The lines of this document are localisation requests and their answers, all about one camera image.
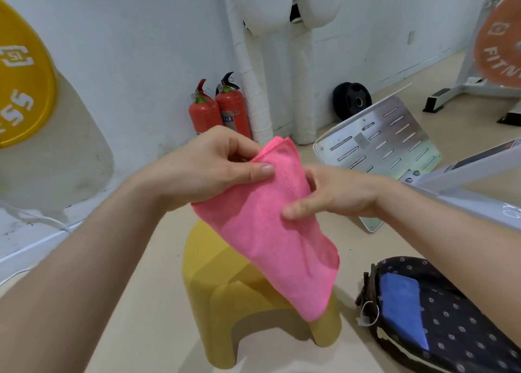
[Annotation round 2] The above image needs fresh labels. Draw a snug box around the yellow plastic stool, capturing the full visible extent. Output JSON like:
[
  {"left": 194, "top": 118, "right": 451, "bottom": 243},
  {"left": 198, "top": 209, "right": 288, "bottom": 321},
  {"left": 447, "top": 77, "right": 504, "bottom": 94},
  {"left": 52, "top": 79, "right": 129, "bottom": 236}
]
[{"left": 182, "top": 220, "right": 342, "bottom": 370}]

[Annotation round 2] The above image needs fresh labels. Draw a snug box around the person's right hand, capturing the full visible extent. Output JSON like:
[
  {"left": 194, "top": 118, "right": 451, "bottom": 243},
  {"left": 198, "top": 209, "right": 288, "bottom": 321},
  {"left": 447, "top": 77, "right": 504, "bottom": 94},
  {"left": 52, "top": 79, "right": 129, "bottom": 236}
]
[{"left": 282, "top": 164, "right": 385, "bottom": 221}]

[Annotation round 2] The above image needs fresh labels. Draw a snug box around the slotted metal footplate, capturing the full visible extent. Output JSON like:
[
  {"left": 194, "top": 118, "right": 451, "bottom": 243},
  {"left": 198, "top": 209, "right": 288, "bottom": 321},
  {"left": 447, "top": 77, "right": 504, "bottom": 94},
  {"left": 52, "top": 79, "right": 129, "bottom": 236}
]
[{"left": 313, "top": 95, "right": 443, "bottom": 233}]

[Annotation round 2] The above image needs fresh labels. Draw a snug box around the person's left hand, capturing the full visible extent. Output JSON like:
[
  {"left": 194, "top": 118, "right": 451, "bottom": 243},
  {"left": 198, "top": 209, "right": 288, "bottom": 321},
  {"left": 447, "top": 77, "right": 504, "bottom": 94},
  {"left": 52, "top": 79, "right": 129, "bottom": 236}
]
[{"left": 135, "top": 125, "right": 276, "bottom": 214}]

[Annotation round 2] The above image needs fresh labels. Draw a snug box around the person's left forearm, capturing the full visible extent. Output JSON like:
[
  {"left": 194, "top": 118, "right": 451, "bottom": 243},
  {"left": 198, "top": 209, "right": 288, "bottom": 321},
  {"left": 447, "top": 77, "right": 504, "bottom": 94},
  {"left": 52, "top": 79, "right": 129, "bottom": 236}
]
[{"left": 0, "top": 172, "right": 168, "bottom": 373}]

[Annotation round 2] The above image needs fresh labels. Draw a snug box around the white weight rack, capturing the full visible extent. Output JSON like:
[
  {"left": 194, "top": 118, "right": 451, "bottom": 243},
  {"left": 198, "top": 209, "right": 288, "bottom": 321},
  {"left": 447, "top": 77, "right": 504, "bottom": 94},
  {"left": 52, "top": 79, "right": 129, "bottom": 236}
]
[{"left": 422, "top": 0, "right": 521, "bottom": 127}]

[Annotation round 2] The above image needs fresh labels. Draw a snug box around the blue cloth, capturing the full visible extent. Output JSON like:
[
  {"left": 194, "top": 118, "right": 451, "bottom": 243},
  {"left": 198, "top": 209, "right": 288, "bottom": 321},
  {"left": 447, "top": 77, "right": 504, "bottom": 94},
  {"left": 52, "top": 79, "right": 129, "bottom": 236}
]
[{"left": 379, "top": 272, "right": 430, "bottom": 351}]

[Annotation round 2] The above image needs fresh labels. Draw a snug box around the red fire extinguisher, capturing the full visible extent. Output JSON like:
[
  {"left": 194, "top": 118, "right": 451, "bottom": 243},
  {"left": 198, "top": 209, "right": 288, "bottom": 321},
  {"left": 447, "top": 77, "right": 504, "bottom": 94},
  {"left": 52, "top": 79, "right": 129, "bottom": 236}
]
[
  {"left": 188, "top": 79, "right": 224, "bottom": 135},
  {"left": 215, "top": 72, "right": 253, "bottom": 140}
]

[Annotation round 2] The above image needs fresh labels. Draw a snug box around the white wrapped pipe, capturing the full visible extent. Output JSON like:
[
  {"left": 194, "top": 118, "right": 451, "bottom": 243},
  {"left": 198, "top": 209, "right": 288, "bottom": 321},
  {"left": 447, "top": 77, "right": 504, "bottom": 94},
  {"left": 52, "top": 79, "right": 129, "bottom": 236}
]
[
  {"left": 290, "top": 18, "right": 318, "bottom": 146},
  {"left": 222, "top": 0, "right": 274, "bottom": 144}
]

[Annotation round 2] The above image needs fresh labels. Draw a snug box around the orange weight plate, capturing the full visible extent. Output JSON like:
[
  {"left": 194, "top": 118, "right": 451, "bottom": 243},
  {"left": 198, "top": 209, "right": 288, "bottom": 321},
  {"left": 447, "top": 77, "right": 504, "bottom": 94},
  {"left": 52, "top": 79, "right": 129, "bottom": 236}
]
[{"left": 474, "top": 0, "right": 521, "bottom": 88}]

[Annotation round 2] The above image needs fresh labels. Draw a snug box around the black weight plate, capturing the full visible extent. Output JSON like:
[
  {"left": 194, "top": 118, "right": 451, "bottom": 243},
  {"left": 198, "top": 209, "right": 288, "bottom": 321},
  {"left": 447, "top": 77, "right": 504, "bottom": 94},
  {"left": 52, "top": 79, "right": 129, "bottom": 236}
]
[{"left": 332, "top": 82, "right": 373, "bottom": 121}]

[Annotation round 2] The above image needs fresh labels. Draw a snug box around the person's right forearm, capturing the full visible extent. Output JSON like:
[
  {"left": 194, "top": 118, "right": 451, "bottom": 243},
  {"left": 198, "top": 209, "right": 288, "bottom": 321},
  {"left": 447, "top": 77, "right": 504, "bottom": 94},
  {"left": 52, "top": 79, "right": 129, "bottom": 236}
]
[{"left": 372, "top": 178, "right": 521, "bottom": 347}]

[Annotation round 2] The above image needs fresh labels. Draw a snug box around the dark patterned bag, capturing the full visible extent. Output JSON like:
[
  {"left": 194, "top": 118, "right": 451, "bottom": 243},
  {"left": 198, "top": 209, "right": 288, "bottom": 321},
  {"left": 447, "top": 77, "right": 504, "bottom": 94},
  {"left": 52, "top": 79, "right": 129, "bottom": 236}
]
[{"left": 355, "top": 256, "right": 521, "bottom": 373}]

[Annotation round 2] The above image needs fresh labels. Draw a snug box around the white gym machine frame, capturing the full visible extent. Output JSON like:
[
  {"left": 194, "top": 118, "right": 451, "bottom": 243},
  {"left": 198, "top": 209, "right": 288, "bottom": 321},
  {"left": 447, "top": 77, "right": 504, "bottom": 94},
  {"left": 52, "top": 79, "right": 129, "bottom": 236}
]
[{"left": 401, "top": 137, "right": 521, "bottom": 232}]

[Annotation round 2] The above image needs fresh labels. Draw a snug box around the pink microfiber cloth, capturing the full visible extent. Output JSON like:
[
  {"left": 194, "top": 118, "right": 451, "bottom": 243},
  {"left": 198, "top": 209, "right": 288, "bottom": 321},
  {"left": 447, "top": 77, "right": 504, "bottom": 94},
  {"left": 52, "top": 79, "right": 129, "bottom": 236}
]
[{"left": 191, "top": 136, "right": 340, "bottom": 323}]

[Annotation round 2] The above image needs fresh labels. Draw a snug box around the yellow weight plate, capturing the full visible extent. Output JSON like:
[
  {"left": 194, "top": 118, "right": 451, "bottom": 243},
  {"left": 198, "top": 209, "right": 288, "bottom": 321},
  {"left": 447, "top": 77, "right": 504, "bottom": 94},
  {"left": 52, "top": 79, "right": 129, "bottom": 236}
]
[{"left": 0, "top": 0, "right": 57, "bottom": 149}]

